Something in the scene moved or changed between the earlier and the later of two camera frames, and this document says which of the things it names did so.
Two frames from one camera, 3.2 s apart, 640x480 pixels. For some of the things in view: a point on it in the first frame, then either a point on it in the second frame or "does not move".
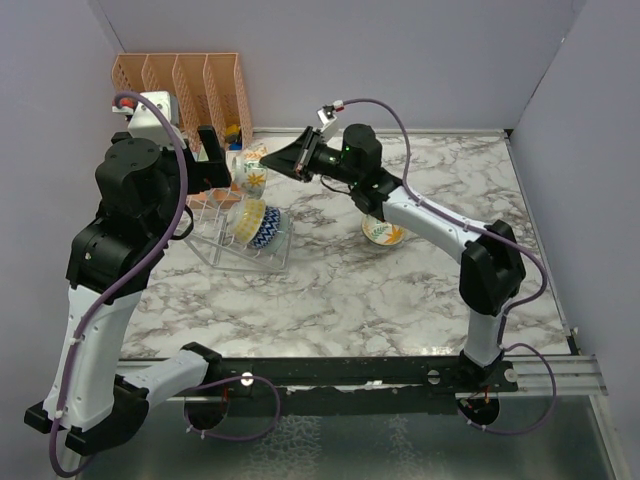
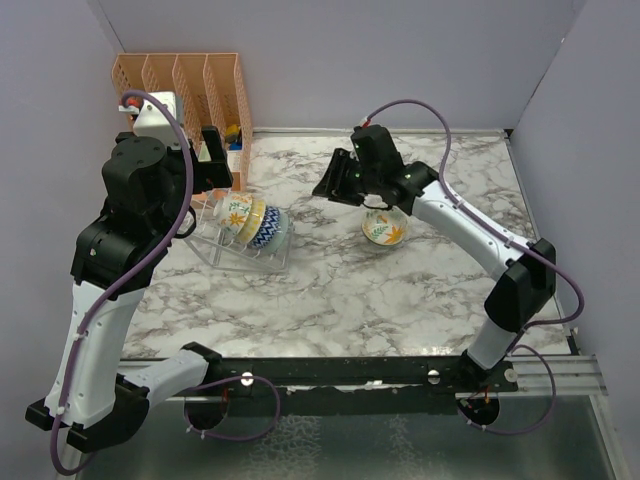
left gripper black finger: x=211 y=143 does not move
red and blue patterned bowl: x=267 y=229 does not move
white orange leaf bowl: x=249 y=174 to x=231 y=211
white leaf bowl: x=382 y=233 does not move
